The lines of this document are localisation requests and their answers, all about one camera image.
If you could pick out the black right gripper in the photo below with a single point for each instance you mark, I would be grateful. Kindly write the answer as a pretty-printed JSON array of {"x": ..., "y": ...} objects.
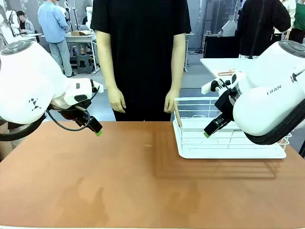
[{"x": 226, "y": 105}]

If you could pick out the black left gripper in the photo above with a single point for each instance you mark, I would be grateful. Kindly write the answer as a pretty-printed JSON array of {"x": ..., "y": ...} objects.
[{"x": 71, "y": 114}]

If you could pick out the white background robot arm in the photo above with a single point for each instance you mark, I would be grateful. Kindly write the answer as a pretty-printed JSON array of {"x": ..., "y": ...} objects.
[
  {"x": 6, "y": 28},
  {"x": 88, "y": 14},
  {"x": 64, "y": 10}
]

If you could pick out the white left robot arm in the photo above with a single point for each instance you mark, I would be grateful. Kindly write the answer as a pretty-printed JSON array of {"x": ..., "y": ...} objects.
[{"x": 23, "y": 78}]

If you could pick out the person's left forearm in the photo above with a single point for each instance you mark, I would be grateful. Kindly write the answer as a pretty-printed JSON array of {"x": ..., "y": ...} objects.
[{"x": 177, "y": 74}]

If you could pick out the person's right forearm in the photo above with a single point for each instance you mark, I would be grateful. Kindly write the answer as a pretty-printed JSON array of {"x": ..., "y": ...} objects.
[{"x": 108, "y": 74}]

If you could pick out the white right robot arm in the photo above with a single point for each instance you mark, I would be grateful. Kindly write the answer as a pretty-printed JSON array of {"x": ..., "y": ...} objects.
[{"x": 267, "y": 107}]

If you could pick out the person's right hand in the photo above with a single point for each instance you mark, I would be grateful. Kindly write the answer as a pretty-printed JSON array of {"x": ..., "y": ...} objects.
[{"x": 118, "y": 100}]

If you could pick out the person's left hand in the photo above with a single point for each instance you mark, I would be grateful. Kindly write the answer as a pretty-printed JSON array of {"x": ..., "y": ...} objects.
[{"x": 172, "y": 99}]

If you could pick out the small reddish flat object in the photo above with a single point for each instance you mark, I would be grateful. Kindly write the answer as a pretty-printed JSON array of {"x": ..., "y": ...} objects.
[{"x": 226, "y": 73}]

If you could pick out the white side table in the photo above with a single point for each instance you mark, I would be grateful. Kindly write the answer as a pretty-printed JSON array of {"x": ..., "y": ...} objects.
[{"x": 214, "y": 65}]

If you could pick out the grey step stool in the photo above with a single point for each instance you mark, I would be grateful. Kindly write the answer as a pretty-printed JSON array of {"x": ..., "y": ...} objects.
[{"x": 84, "y": 60}]

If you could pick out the black case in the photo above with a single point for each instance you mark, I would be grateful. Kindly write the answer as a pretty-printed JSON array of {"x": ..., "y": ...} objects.
[{"x": 221, "y": 47}]

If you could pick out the person in black t-shirt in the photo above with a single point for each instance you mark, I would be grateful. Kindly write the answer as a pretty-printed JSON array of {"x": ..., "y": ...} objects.
[{"x": 140, "y": 59}]

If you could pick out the white workbench table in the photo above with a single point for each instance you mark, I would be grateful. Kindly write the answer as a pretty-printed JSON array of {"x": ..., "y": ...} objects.
[{"x": 78, "y": 38}]

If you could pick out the open cardboard box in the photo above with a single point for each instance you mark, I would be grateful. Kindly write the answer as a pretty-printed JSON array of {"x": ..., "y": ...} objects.
[{"x": 81, "y": 33}]

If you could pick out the small white desk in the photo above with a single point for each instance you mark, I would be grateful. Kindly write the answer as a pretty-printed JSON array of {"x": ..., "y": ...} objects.
[{"x": 189, "y": 34}]

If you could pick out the grey house-shaped object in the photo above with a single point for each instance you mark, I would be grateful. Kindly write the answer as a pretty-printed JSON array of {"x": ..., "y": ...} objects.
[{"x": 228, "y": 28}]

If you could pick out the person in black jacket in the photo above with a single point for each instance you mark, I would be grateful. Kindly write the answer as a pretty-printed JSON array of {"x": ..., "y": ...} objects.
[{"x": 259, "y": 26}]

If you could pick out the man in light blue shirt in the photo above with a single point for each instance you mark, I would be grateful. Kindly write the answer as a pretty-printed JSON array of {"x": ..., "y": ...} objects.
[{"x": 53, "y": 21}]

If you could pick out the seated person grey jacket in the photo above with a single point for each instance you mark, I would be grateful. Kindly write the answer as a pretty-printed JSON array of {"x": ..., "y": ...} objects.
[{"x": 26, "y": 26}]

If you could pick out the person in green top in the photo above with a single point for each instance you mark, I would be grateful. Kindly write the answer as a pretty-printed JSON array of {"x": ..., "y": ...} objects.
[{"x": 300, "y": 16}]

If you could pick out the person in white shirt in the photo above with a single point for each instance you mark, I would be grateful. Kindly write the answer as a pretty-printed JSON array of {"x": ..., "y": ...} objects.
[{"x": 291, "y": 9}]

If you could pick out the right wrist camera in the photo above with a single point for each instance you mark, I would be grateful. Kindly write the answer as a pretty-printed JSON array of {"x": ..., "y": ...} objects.
[{"x": 217, "y": 86}]

